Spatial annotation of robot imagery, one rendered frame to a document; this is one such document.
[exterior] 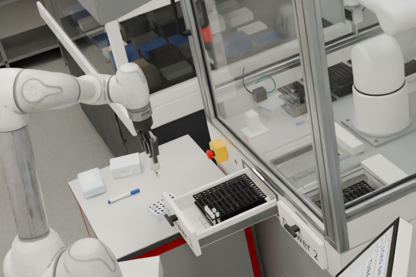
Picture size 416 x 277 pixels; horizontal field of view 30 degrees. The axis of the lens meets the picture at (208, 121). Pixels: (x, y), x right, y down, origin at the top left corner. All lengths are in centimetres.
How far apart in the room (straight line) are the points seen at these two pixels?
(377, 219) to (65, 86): 104
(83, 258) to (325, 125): 85
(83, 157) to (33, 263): 257
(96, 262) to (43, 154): 285
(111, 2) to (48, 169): 202
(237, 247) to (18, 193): 104
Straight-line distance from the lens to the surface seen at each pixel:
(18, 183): 245
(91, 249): 246
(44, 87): 224
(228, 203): 282
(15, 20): 684
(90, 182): 330
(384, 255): 213
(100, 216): 317
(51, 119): 563
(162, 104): 351
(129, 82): 275
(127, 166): 333
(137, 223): 307
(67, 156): 512
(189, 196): 293
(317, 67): 209
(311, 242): 259
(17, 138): 240
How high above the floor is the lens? 259
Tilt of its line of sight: 31 degrees down
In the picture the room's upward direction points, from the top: 12 degrees counter-clockwise
